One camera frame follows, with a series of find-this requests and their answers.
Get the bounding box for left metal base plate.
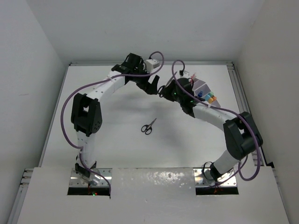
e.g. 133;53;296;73
69;168;112;188

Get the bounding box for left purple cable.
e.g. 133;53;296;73
60;51;164;195

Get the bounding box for small black scissors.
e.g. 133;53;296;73
141;118;156;135

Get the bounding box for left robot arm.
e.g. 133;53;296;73
71;53;160;185

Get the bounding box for white organizer box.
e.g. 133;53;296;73
193;78;206;89
193;84;221;107

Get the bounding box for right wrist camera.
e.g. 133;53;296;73
179;70;191;79

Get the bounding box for white organizer box right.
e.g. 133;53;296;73
193;84;221;107

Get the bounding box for metal base plate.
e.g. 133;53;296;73
69;168;112;188
193;168;237;188

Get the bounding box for large black scissors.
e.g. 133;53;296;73
158;85;165;98

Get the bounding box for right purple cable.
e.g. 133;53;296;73
171;60;262;189

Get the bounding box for white organizer box left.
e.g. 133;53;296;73
193;78;206;89

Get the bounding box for purple cable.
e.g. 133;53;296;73
171;60;262;189
60;51;164;195

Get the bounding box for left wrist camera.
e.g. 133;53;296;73
145;59;160;73

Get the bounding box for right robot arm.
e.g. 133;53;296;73
158;78;263;183

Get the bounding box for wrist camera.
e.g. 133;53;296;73
145;59;160;73
179;70;191;79

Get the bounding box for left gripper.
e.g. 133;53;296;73
132;64;157;94

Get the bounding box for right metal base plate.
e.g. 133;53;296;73
193;168;237;188

